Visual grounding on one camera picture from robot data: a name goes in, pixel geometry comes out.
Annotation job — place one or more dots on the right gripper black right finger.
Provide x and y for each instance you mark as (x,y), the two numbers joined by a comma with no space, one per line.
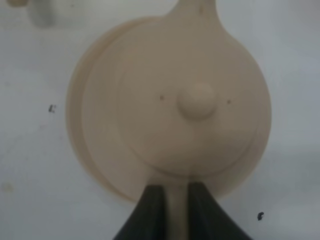
(206,219)

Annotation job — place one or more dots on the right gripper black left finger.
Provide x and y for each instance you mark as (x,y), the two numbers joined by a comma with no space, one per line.
(148,221)

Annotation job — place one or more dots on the tan ceramic teapot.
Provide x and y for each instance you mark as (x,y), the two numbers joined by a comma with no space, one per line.
(175,100)

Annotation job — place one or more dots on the tan teapot saucer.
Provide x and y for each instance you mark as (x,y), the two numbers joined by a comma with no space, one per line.
(74,99)

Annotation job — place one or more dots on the right tan teacup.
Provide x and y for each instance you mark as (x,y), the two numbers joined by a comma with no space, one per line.
(17,3)

